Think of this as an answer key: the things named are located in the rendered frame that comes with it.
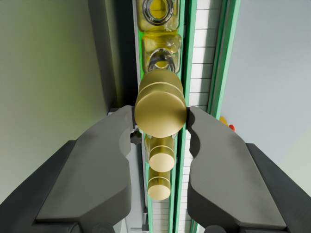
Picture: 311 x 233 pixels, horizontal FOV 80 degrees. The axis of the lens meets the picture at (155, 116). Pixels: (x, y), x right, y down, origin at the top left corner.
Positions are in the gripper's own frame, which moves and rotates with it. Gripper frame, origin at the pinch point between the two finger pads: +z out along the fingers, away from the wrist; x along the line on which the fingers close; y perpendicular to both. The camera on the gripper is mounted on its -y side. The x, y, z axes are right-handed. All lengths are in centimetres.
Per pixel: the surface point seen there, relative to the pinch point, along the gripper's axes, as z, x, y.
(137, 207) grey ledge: 35, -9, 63
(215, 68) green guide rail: 32.2, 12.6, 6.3
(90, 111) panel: 16.7, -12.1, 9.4
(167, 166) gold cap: 6.9, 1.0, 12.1
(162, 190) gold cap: 6.9, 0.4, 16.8
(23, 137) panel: 2.0, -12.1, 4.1
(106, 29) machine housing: 45.5, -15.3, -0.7
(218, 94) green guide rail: 27.2, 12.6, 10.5
